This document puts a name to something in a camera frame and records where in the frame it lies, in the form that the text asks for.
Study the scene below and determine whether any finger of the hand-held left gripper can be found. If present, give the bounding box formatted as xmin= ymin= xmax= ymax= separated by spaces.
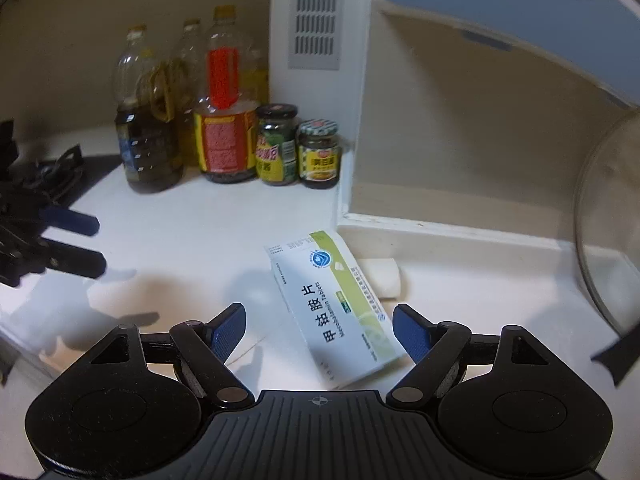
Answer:
xmin=37 ymin=205 xmax=99 ymax=237
xmin=30 ymin=237 xmax=107 ymax=277

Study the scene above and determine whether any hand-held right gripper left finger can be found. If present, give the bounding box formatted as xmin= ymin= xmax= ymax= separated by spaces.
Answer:
xmin=87 ymin=302 xmax=256 ymax=409

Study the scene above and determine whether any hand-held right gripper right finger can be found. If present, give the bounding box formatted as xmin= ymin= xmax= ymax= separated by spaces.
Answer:
xmin=387 ymin=302 xmax=553 ymax=409

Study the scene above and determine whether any white green medicine box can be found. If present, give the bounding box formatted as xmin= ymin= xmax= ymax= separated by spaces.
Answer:
xmin=265 ymin=230 xmax=408 ymax=391

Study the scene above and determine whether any black gas stove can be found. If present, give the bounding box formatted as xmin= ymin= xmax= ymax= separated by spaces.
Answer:
xmin=15 ymin=144 xmax=85 ymax=206

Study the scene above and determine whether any dark oil bottle blue label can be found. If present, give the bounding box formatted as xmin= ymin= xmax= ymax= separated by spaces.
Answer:
xmin=114 ymin=25 xmax=184 ymax=195

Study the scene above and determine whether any large bottle red label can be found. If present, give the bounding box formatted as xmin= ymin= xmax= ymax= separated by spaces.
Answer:
xmin=194 ymin=5 xmax=262 ymax=185

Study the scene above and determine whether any yellow cooking oil bottle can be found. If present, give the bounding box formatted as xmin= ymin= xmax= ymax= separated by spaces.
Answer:
xmin=167 ymin=19 xmax=211 ymax=168

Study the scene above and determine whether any tall glass sauce jar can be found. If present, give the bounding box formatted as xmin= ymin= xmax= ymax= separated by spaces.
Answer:
xmin=256 ymin=104 xmax=300 ymax=187

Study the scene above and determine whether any short glass sauce jar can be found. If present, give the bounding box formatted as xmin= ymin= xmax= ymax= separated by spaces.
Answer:
xmin=297 ymin=119 xmax=342 ymax=190

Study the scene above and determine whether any grey vent grille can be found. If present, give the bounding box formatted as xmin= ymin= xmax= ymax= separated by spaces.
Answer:
xmin=287 ymin=0 xmax=347 ymax=71

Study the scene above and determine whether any blue panel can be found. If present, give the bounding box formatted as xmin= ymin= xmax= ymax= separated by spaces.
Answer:
xmin=377 ymin=0 xmax=640 ymax=111

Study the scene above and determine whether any glass pot lid black handle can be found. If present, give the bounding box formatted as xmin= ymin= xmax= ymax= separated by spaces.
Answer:
xmin=572 ymin=107 xmax=640 ymax=387

